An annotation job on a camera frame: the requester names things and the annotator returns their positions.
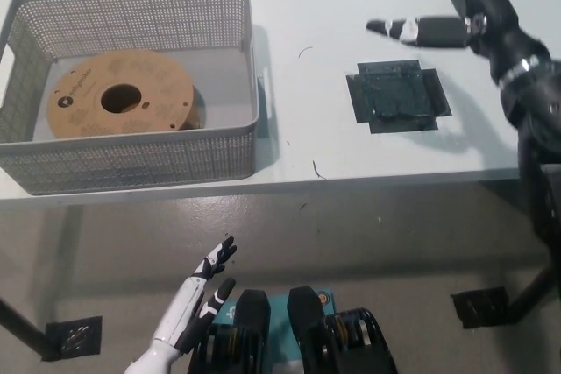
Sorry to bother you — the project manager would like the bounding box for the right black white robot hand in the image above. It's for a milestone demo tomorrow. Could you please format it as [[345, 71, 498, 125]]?
[[365, 0, 551, 86]]

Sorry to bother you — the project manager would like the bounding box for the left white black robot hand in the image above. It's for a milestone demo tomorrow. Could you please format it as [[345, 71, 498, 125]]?
[[152, 236, 238, 354]]

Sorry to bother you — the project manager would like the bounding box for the cardboard filament spool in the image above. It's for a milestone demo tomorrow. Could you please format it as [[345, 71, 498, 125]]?
[[46, 50, 208, 141]]

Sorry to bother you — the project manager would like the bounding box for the black teal robot torso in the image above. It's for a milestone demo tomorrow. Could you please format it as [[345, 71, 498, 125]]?
[[186, 286, 400, 374]]

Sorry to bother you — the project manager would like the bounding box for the black tape patch on table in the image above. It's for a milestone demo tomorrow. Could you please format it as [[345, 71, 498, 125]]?
[[345, 59, 453, 135]]

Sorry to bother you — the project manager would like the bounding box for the black metal table leg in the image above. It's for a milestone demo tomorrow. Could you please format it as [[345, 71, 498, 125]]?
[[0, 293, 49, 362], [508, 255, 561, 326]]

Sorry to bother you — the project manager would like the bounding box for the grey perforated plastic basket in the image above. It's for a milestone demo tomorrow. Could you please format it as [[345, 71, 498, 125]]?
[[0, 0, 276, 197]]

